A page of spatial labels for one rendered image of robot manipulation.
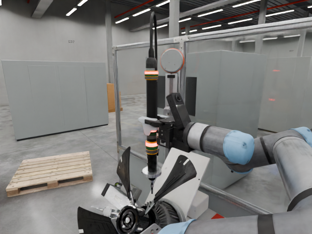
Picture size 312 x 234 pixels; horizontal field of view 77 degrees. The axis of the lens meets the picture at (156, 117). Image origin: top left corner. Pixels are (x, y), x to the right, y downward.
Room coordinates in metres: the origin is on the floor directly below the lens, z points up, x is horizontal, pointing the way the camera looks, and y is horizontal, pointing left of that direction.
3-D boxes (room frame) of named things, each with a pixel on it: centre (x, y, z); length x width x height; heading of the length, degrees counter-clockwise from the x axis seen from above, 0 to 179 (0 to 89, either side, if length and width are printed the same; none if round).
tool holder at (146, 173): (0.66, 0.01, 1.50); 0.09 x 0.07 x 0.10; 170
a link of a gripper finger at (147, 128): (0.62, 0.03, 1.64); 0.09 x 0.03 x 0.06; 57
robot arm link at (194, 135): (0.52, -0.12, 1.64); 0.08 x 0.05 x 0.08; 135
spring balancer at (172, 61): (1.36, -0.11, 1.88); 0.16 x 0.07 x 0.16; 80
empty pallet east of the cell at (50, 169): (3.18, 1.80, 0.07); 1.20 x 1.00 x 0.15; 111
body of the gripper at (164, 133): (0.57, -0.07, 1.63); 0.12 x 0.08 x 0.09; 45
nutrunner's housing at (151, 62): (0.65, 0.01, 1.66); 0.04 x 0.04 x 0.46
